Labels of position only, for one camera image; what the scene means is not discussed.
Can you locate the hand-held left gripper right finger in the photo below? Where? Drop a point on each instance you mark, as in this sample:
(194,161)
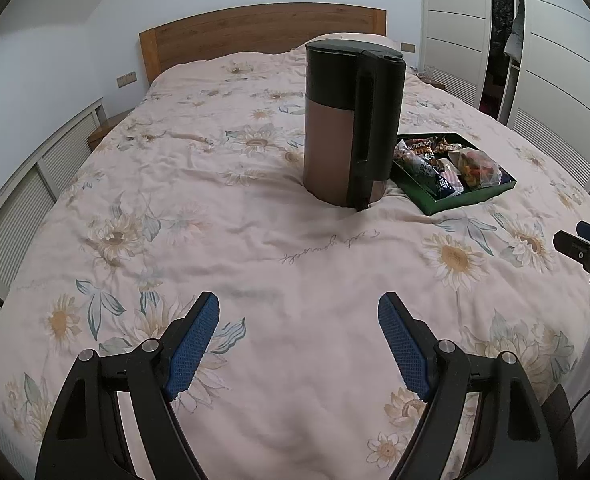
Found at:
(407,352)

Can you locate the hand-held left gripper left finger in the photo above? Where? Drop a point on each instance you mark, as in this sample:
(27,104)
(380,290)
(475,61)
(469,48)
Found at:
(190,355)

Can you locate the green tray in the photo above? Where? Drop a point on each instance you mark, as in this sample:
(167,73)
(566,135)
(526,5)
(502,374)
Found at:
(455,202)

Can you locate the pink striped snack packet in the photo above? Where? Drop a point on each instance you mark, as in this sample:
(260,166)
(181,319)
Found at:
(447,164)

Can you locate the dark snack packet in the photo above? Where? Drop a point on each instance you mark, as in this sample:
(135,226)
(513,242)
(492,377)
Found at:
(447,144)

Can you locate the brown snack packet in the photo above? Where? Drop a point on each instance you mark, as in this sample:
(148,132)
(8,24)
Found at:
(420,147)

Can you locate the blue and white snack packet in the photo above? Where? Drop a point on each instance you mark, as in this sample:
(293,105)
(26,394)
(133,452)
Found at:
(410,160)

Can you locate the floral quilt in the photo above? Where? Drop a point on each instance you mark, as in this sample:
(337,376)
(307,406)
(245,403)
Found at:
(275,285)

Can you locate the white wardrobe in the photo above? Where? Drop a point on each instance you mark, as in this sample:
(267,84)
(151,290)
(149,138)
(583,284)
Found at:
(565,85)

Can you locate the black and bronze electric kettle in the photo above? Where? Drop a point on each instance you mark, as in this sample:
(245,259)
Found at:
(330,150)

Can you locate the wooden nightstand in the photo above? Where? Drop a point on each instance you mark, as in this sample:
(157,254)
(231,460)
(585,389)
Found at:
(102,132)

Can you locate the wooden headboard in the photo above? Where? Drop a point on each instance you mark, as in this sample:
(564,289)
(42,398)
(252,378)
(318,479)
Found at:
(225,40)

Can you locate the white louvered wall panel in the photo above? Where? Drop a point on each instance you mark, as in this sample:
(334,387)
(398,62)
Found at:
(20,210)

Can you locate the wall socket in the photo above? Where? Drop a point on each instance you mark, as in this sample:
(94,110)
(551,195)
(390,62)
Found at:
(408,47)
(126,79)

